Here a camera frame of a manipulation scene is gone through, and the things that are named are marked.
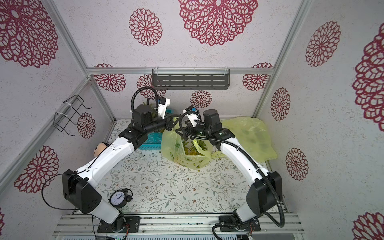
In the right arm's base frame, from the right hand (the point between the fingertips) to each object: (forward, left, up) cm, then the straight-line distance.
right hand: (181, 124), depth 74 cm
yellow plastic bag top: (-5, +5, -14) cm, 16 cm away
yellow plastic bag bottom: (+20, -49, -32) cm, 62 cm away
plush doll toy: (-1, +53, -21) cm, 57 cm away
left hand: (+2, 0, +4) cm, 4 cm away
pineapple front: (-3, -4, -17) cm, 18 cm away
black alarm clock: (-28, +33, -28) cm, 52 cm away
